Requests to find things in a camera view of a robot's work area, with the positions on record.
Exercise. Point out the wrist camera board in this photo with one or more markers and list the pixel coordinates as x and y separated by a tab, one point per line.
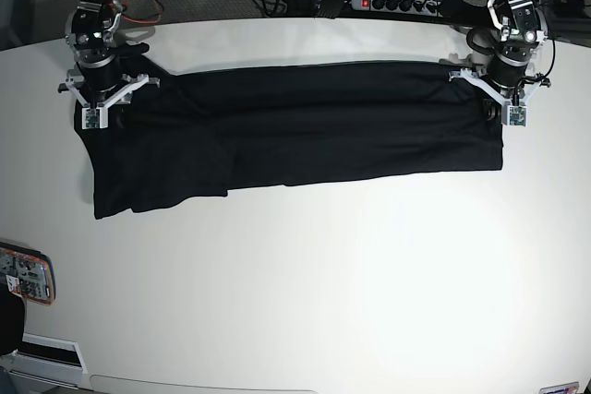
513	115
94	118

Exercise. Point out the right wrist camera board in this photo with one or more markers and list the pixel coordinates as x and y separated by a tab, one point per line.
94	118

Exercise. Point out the white power strip red switch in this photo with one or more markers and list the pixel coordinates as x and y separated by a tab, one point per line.
428	8

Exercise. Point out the black T-shirt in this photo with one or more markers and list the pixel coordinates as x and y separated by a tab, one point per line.
208	133

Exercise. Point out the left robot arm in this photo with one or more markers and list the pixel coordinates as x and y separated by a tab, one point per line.
519	30

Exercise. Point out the orange clear parts box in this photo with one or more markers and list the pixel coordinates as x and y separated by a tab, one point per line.
28	273

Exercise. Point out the white device at table edge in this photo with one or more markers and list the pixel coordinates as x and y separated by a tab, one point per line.
48	360

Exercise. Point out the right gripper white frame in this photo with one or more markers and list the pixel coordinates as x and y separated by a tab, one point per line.
106	87

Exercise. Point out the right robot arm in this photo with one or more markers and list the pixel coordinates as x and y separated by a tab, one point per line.
90	34

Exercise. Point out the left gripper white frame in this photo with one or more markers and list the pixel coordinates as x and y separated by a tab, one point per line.
502	83

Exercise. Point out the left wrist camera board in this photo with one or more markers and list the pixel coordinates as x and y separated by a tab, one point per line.
513	115

